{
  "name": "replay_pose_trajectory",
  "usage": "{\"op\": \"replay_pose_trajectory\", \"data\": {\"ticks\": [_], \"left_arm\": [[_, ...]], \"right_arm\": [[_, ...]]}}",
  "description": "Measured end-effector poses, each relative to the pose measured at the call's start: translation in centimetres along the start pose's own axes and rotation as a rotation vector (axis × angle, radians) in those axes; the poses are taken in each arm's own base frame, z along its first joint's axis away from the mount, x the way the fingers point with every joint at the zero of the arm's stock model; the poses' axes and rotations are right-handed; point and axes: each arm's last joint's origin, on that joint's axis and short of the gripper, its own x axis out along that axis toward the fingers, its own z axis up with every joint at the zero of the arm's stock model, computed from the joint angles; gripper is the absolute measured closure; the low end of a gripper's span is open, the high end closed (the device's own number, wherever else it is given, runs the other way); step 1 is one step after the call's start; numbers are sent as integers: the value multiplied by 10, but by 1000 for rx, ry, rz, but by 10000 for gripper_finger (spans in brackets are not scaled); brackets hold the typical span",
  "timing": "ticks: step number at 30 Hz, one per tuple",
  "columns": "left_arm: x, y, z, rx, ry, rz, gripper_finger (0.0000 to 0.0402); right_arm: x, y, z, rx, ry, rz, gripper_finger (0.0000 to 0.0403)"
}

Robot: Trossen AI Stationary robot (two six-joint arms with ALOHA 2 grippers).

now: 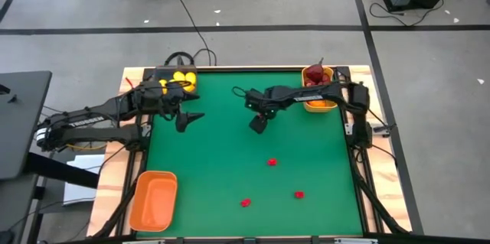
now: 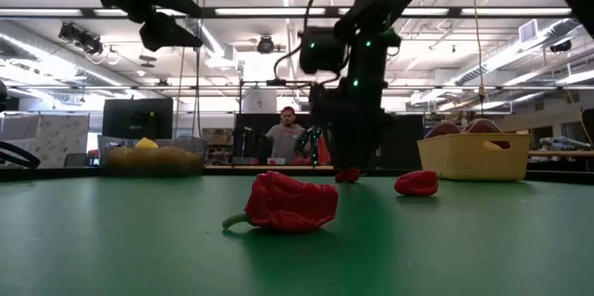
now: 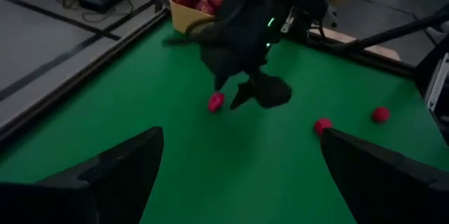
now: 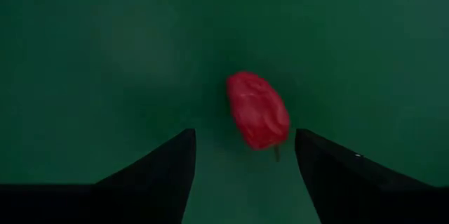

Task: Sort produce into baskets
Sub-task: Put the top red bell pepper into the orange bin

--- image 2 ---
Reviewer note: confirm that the black ceiling camera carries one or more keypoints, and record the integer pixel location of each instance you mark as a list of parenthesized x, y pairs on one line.
[(560, 45), (81, 38), (265, 44)]

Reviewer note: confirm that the black chair backrest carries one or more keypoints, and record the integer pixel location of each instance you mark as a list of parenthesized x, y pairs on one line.
[(23, 159)]

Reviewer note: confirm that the small red pepper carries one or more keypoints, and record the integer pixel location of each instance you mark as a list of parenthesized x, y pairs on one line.
[(416, 184), (347, 176)]

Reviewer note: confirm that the black background robot arm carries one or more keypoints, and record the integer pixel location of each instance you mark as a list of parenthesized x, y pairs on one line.
[(246, 145), (310, 140)]

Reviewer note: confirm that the yellow plastic basket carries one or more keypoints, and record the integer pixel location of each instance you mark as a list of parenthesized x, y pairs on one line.
[(464, 159)]

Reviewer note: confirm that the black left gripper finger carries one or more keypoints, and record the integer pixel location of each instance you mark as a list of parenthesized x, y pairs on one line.
[(178, 3), (162, 34)]

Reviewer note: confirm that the red pepper with green stem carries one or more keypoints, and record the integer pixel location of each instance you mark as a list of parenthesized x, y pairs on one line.
[(287, 203)]

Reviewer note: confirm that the white ceiling vent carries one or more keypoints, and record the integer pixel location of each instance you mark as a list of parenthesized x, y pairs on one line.
[(528, 31)]

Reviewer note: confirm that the overhead bar with light strips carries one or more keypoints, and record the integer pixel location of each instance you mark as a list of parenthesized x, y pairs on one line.
[(269, 11)]

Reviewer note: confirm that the clear plastic bin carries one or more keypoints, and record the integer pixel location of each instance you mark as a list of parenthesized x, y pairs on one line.
[(185, 144)]

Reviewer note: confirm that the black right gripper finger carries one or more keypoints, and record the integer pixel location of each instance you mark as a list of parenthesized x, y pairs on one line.
[(355, 152)]

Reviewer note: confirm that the person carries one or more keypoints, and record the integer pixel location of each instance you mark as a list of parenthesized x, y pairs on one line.
[(284, 140)]

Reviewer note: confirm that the dark red apple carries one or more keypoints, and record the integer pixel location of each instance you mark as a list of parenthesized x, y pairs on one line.
[(443, 130), (482, 125)]

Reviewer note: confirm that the black partition panel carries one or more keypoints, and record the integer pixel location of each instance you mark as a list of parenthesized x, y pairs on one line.
[(404, 143)]

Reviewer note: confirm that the black monitor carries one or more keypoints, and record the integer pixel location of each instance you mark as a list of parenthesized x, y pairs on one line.
[(139, 117)]

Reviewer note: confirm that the wooden background table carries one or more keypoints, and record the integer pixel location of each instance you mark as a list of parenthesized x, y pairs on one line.
[(557, 153)]

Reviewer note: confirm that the black background station frame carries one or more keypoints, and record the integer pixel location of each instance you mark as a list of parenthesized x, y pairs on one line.
[(276, 82)]

